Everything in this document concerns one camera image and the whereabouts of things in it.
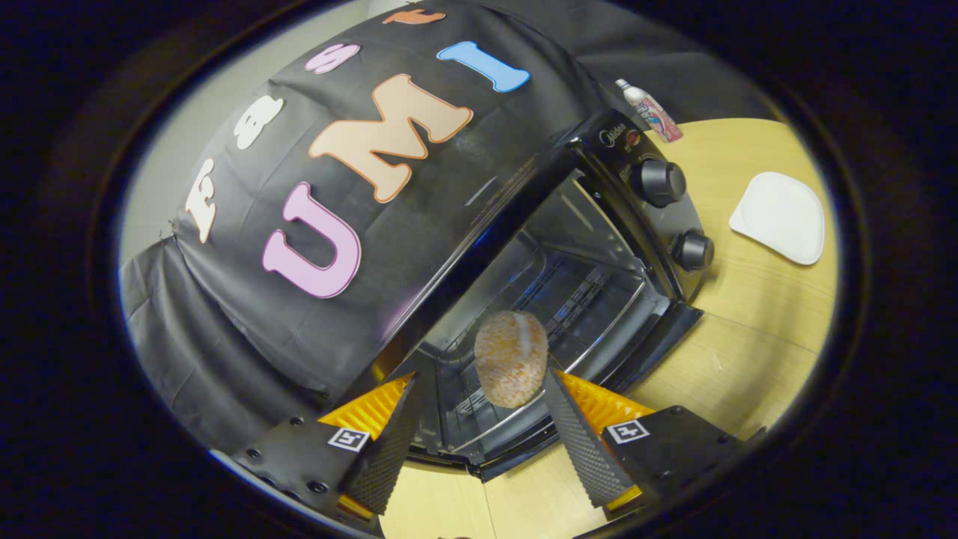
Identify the white bottle with pink label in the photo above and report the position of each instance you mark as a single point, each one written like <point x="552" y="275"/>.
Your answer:
<point x="653" y="114"/>

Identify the black toaster oven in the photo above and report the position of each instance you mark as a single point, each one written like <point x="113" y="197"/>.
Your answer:
<point x="494" y="217"/>

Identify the black backdrop cloth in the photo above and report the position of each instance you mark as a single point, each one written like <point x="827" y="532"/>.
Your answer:
<point x="247" y="352"/>

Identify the brown speckled bread roll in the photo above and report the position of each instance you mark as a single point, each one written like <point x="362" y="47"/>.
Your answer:
<point x="511" y="359"/>

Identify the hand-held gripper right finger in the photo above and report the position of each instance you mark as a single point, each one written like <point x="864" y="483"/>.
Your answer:
<point x="580" y="442"/>

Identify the white plate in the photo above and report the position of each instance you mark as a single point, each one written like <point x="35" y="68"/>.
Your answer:
<point x="778" y="217"/>

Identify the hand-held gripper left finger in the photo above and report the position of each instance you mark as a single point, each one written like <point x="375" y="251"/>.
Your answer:
<point x="385" y="449"/>

